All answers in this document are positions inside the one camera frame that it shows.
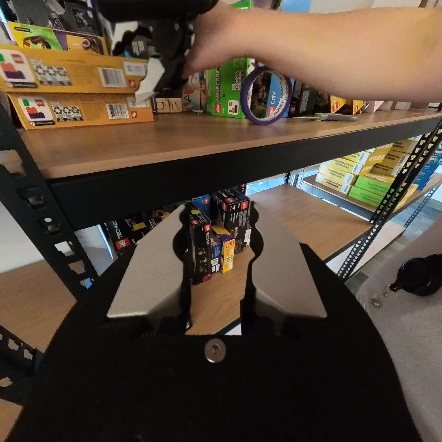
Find black toy box white labels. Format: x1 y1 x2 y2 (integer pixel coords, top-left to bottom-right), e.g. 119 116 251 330
289 84 333 117

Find purple tape roll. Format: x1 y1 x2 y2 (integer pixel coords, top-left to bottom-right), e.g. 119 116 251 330
241 62 293 126

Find small yellow toy box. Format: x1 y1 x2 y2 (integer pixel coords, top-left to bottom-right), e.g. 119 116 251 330
211 225 237 274

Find stack of yellow boxes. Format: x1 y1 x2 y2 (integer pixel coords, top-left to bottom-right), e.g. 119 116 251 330
315 139 421 208

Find dark blue toy box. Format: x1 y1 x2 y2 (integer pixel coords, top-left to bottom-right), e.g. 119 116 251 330
191 194 212 223

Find black cord toggle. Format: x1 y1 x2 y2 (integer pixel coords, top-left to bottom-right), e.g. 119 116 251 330
388 254 442 297

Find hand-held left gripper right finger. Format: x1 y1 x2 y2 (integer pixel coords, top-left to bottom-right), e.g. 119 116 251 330
240 202 328 329

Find grey yellow scissors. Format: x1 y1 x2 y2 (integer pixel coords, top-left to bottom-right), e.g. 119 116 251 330
294 113 358 122

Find person's right forearm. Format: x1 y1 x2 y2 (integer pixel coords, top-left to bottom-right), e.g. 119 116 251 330
250 6 442 105

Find black blue truck toy box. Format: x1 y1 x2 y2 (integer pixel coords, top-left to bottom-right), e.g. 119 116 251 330
211 189 240 242

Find person's right hand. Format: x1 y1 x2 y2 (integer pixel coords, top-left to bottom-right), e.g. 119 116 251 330
182 4 254 81

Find grey toy box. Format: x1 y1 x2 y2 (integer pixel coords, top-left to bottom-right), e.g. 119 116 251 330
0 0 102 37

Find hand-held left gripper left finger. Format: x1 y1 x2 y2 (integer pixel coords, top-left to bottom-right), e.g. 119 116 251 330
106 203 192 329

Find small blue white toy box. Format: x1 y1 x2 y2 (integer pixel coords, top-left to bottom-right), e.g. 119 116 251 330
208 238 223 274

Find purple green toy box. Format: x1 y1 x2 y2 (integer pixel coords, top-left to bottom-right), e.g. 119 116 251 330
8 21 108 56

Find black toy box red logo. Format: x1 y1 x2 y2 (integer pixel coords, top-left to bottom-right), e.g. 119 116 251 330
238 195 252 250

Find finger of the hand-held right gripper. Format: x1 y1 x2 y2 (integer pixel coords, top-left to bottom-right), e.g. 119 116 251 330
134 58 166 103
111 20 155 57

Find black orange toy box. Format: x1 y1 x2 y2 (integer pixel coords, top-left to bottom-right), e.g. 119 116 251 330
105 217 150 259

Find green toy box white edge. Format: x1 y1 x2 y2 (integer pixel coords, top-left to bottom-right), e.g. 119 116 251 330
204 57 252 119

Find black toy box yellow sticker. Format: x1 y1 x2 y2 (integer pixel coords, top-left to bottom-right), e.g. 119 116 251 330
141 206 183 231

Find yellow flamingo toy box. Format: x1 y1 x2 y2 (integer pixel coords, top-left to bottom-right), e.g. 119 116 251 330
181 72 208 112

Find black toy box yellow logo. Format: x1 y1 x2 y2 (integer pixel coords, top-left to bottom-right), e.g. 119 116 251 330
131 35 183 114

